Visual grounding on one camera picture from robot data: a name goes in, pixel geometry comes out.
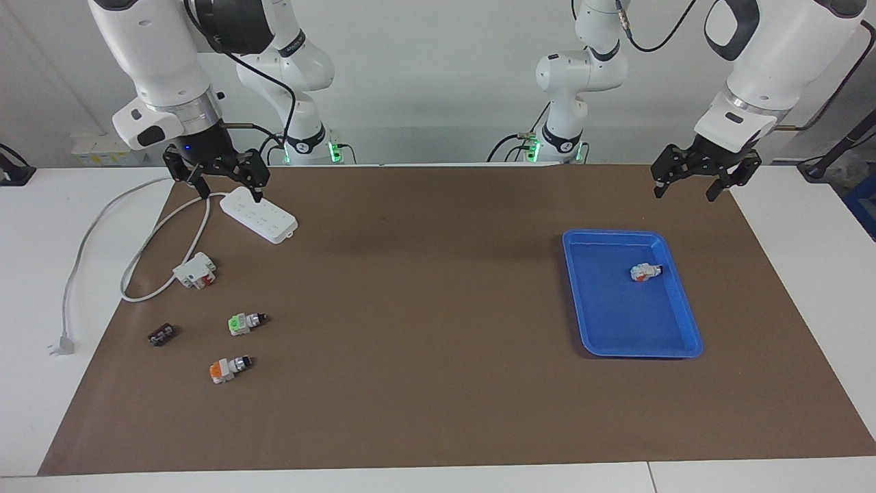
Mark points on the green and white rotary switch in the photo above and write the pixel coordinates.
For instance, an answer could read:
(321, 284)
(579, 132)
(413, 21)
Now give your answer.
(243, 323)

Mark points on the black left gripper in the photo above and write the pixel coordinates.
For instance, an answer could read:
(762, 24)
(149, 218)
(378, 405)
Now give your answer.
(715, 156)

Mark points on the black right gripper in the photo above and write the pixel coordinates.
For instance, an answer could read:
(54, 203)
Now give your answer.
(205, 147)

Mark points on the black stand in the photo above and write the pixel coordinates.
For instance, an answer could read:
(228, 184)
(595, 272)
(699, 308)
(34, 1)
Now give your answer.
(838, 150)

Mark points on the small black terminal block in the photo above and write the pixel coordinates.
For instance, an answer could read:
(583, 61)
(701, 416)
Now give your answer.
(162, 335)

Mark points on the blue crate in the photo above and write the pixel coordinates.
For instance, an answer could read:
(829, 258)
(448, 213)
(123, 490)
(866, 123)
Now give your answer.
(864, 205)

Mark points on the white circuit breaker red lever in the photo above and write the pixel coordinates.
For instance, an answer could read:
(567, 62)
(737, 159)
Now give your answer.
(195, 270)

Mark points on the white power strip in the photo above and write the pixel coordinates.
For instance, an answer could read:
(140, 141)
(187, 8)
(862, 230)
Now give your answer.
(263, 218)

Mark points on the brown table mat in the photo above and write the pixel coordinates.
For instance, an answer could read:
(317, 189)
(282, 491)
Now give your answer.
(438, 342)

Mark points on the black clamp mount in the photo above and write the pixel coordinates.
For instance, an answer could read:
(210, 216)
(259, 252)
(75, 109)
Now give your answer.
(14, 171)

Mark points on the blue plastic tray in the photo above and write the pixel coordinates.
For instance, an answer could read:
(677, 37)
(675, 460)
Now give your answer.
(616, 315)

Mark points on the white switch with mixed colours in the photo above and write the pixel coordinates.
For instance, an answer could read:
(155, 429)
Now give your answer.
(645, 272)

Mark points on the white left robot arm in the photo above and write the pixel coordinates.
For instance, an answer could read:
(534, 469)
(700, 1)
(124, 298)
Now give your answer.
(773, 61)

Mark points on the white cardboard boxes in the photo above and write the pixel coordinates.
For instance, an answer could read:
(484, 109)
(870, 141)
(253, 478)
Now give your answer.
(102, 150)

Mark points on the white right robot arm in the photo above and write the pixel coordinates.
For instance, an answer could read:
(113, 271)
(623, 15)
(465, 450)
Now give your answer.
(157, 48)

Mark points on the orange and white rotary switch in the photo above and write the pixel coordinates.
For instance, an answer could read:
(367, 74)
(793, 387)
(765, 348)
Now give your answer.
(226, 370)

